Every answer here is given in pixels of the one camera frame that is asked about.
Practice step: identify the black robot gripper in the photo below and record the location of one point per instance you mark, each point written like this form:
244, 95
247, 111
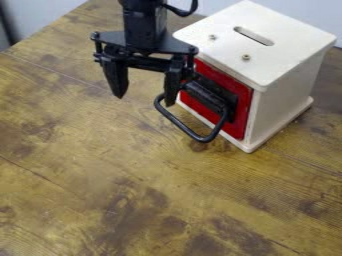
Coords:
145, 46

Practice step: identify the red wooden drawer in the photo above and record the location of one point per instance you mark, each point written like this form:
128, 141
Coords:
220, 98

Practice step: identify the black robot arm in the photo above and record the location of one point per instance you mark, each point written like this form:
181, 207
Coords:
144, 5

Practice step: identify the white wooden cabinet box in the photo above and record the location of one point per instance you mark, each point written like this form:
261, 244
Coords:
265, 56

